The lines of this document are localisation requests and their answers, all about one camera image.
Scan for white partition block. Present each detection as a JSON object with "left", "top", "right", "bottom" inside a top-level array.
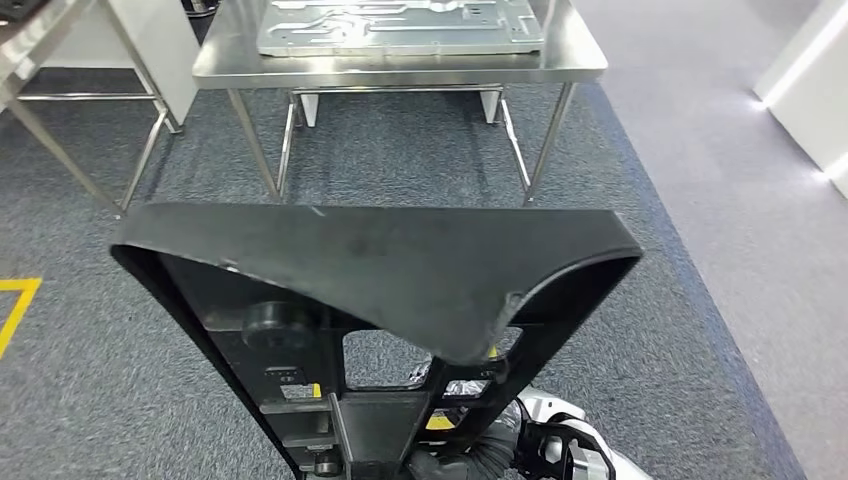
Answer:
[{"left": 753, "top": 0, "right": 848, "bottom": 200}]

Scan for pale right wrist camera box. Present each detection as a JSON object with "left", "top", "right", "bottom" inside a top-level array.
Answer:
[{"left": 517, "top": 387, "right": 588, "bottom": 425}]

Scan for grey stamped metal plate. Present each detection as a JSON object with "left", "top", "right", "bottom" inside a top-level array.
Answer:
[{"left": 256, "top": 0, "right": 547, "bottom": 58}]

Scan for black plastic frame part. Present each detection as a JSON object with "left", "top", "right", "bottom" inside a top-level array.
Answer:
[{"left": 109, "top": 201, "right": 645, "bottom": 480}]

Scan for steel table with cross bars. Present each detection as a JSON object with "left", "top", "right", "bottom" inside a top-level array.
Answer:
[{"left": 0, "top": 0, "right": 183, "bottom": 219}]

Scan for black moulded part on table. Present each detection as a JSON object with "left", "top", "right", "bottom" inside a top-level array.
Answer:
[{"left": 0, "top": 0, "right": 49, "bottom": 24}]

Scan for white cabinet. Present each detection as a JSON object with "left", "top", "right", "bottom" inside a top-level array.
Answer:
[{"left": 39, "top": 0, "right": 201, "bottom": 128}]

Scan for stainless steel workbench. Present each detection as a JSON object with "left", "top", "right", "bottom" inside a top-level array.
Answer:
[{"left": 192, "top": 0, "right": 609, "bottom": 205}]

